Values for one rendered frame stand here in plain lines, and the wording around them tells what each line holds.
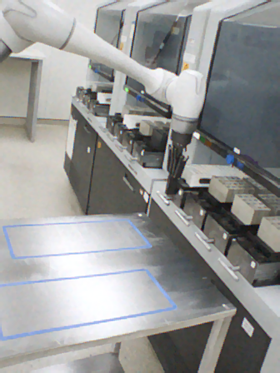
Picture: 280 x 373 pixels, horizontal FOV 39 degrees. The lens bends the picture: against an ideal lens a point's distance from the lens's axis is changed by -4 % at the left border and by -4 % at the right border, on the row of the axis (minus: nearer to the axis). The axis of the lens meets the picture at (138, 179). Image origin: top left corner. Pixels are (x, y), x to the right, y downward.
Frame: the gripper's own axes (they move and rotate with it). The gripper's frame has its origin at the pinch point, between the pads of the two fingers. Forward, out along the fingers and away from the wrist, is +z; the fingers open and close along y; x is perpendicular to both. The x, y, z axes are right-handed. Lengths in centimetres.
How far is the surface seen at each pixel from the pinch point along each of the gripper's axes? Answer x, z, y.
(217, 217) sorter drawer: -2.9, -1.6, -28.2
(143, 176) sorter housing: -2.2, 9.3, 29.4
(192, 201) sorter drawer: -2.2, 0.1, -12.8
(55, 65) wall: -13, 6, 350
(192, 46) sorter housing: -11, -49, 26
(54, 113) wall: -19, 64, 350
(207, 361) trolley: 19, 13, -69
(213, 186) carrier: -9.7, -5.0, -12.5
